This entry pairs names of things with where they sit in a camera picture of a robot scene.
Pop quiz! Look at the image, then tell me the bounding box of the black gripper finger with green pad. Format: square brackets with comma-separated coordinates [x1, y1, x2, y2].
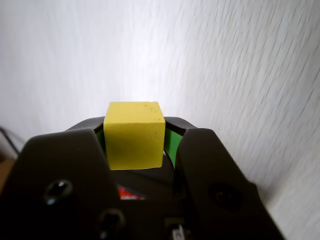
[0, 116, 127, 240]
[163, 116, 286, 240]

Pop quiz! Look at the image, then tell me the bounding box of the yellow cube block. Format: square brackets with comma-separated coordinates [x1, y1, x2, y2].
[103, 100, 167, 171]

